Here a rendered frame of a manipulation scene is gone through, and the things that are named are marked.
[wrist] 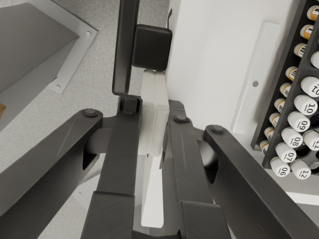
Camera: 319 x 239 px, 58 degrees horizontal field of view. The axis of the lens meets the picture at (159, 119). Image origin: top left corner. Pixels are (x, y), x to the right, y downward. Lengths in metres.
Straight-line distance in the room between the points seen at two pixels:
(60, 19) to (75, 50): 0.12
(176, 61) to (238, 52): 0.11
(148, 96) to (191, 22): 0.05
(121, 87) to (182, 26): 0.06
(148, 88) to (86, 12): 0.97
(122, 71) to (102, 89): 0.99
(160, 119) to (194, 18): 0.06
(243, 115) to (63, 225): 1.45
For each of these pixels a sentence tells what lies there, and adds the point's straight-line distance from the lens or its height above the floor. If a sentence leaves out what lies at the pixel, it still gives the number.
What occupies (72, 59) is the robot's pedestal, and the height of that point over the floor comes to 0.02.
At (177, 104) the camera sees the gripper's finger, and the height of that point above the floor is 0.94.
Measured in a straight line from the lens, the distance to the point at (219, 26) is 0.27.
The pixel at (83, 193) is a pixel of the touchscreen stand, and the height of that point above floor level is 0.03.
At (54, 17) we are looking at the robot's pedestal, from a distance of 1.15.
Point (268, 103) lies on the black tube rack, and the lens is 0.27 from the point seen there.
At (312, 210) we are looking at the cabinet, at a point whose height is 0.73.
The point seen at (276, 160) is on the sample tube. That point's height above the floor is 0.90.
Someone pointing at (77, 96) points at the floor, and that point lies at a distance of 1.23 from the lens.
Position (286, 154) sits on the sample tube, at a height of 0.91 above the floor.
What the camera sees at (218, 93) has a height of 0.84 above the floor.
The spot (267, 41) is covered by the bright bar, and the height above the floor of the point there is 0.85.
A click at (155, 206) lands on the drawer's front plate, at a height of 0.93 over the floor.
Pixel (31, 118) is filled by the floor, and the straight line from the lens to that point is 1.33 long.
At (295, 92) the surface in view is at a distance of 0.24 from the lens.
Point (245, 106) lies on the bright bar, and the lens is 0.29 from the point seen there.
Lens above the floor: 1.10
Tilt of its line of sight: 64 degrees down
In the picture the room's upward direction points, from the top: 178 degrees clockwise
